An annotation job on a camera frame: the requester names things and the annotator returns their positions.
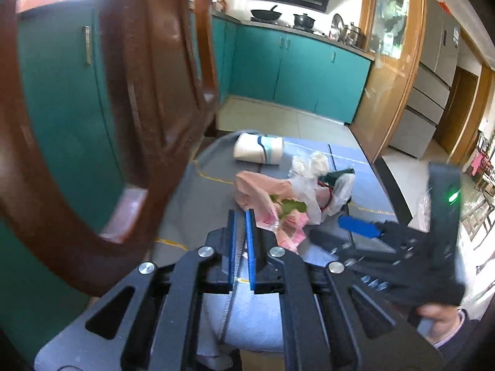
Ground dark wooden chair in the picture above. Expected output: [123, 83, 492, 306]
[0, 0, 222, 298]

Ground white plastic trash basket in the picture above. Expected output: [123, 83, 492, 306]
[409, 193, 495, 310]

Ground steel stock pot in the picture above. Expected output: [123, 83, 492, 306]
[344, 23, 366, 49]

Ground black wok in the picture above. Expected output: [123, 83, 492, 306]
[251, 4, 282, 23]

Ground dark green packet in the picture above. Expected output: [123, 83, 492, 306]
[318, 168, 355, 188]

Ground silver refrigerator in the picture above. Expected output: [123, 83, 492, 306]
[390, 0, 461, 158]

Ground blue tablecloth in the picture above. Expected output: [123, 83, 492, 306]
[148, 130, 399, 360]

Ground person's right hand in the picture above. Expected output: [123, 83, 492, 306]
[416, 303, 464, 345]

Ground teal lower cabinets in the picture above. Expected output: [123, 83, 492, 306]
[0, 0, 373, 318]

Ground white tissue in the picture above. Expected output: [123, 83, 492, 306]
[290, 151, 330, 178]

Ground pink plastic wrapper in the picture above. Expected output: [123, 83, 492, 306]
[234, 171, 308, 253]

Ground black cooking pot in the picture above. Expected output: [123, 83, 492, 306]
[294, 14, 316, 30]

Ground white plastic bag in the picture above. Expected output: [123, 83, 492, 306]
[290, 173, 356, 225]

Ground paper cup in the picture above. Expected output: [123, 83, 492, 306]
[233, 132, 284, 165]

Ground green leafy sprig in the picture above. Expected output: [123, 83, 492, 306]
[269, 194, 307, 220]

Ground glass sliding door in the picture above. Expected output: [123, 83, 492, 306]
[350, 0, 427, 163]

